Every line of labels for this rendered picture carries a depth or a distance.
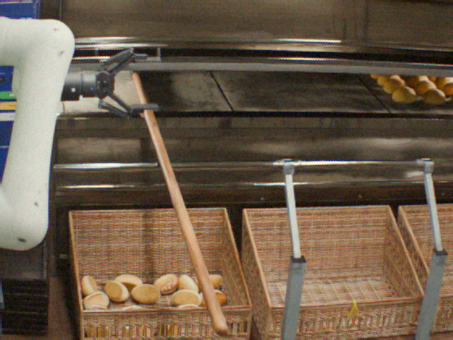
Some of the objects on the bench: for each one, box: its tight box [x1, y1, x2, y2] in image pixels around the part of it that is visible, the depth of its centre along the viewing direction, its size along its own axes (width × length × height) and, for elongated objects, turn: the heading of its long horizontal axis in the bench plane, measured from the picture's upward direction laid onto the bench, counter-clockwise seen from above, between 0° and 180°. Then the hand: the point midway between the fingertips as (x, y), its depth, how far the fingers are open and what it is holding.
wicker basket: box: [241, 206, 424, 340], centre depth 355 cm, size 49×56×28 cm
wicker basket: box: [67, 207, 253, 340], centre depth 344 cm, size 49×56×28 cm
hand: (154, 83), depth 285 cm, fingers open, 13 cm apart
